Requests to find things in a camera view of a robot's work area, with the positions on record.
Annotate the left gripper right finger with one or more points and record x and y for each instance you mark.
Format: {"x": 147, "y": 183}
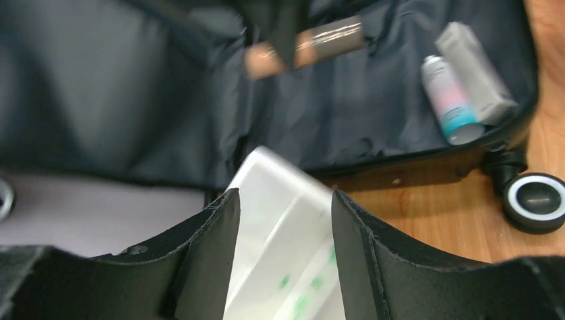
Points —
{"x": 387, "y": 274}

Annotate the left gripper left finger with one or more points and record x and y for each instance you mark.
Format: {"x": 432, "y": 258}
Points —
{"x": 182, "y": 273}

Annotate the white plastic drawer organizer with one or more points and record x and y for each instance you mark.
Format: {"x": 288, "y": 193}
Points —
{"x": 284, "y": 265}

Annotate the teal white tube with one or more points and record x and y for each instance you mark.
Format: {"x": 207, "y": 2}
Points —
{"x": 449, "y": 103}

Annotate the white black space suitcase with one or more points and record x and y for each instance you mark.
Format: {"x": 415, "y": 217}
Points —
{"x": 158, "y": 92}

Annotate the white box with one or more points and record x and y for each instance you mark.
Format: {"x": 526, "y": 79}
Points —
{"x": 490, "y": 98}

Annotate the small brown box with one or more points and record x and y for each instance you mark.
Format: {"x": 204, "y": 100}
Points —
{"x": 312, "y": 46}

